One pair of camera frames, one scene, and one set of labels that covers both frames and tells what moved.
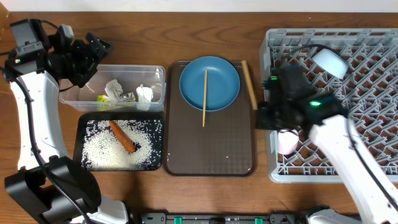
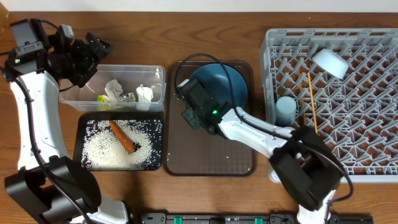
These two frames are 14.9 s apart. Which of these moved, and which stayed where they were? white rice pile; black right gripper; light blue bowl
Moved: black right gripper
Stayed: white rice pile; light blue bowl
